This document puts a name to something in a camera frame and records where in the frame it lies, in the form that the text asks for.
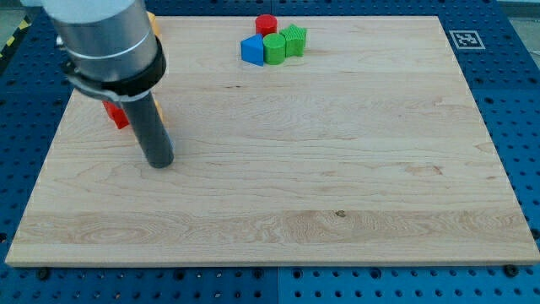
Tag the black bolt left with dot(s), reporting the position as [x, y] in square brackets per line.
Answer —
[43, 274]

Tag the black bolt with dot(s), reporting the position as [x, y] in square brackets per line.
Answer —
[43, 274]
[511, 270]

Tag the wooden board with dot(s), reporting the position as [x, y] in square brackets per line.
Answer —
[369, 150]

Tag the red cylinder block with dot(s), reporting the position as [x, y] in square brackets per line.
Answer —
[266, 24]

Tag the white fiducial marker tag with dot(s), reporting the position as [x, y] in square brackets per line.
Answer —
[467, 40]

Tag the orange yellow block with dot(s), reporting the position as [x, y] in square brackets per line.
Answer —
[159, 111]

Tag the green star block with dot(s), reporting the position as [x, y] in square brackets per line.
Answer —
[295, 40]

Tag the green cylinder block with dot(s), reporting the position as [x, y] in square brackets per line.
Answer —
[274, 47]

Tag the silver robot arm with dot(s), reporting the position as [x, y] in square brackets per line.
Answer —
[112, 51]

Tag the yellow hexagon block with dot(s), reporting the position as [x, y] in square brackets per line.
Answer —
[154, 24]

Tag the black bolt right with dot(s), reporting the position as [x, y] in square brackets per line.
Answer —
[511, 270]

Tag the blue triangular block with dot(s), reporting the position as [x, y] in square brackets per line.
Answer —
[252, 51]

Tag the dark cylindrical pointer rod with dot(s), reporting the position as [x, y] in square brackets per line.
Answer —
[149, 130]

